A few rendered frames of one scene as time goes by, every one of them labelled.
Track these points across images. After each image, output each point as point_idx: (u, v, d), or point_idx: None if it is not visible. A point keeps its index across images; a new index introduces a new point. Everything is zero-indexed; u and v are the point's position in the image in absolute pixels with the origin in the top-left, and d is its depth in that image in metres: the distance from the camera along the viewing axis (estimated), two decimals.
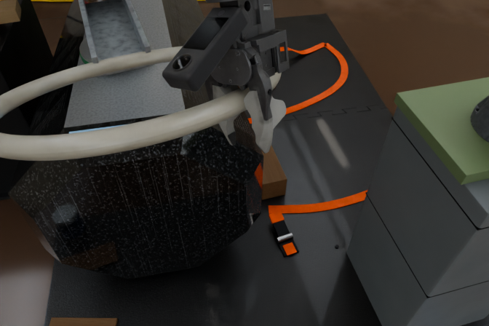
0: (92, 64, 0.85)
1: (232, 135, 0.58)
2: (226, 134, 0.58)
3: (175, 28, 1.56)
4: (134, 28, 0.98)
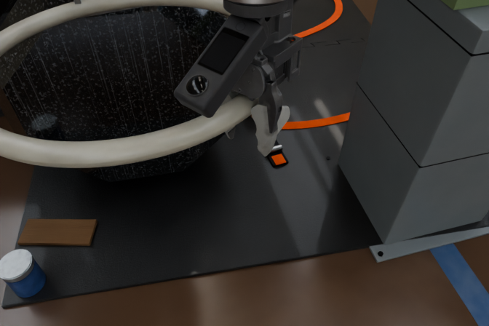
0: (73, 4, 0.77)
1: (232, 132, 0.58)
2: (226, 131, 0.57)
3: None
4: None
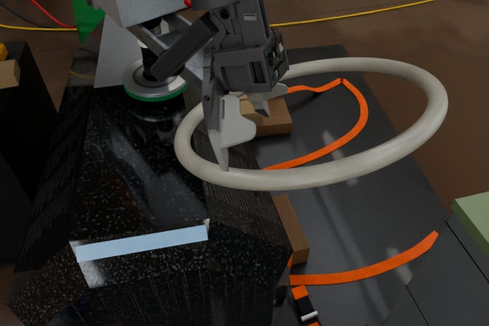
0: None
1: (260, 111, 0.61)
2: (255, 108, 0.61)
3: (191, 96, 1.40)
4: None
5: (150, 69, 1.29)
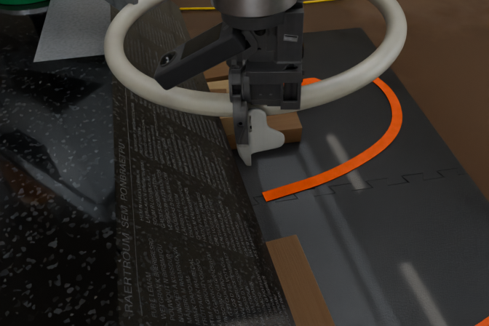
0: (133, 6, 0.74)
1: None
2: None
3: None
4: None
5: None
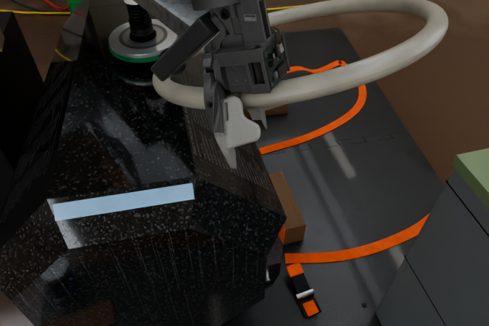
0: None
1: (257, 122, 0.59)
2: (252, 118, 0.60)
3: None
4: None
5: (136, 28, 1.24)
